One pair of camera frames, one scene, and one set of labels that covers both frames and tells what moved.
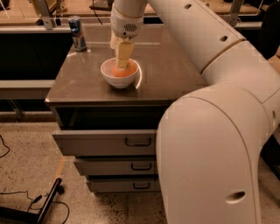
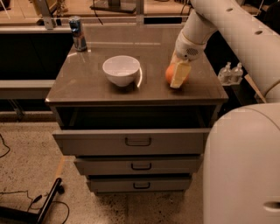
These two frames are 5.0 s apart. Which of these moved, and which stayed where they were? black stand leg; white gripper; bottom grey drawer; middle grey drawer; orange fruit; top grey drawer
Moved: orange fruit; white gripper
Stayed: bottom grey drawer; black stand leg; top grey drawer; middle grey drawer
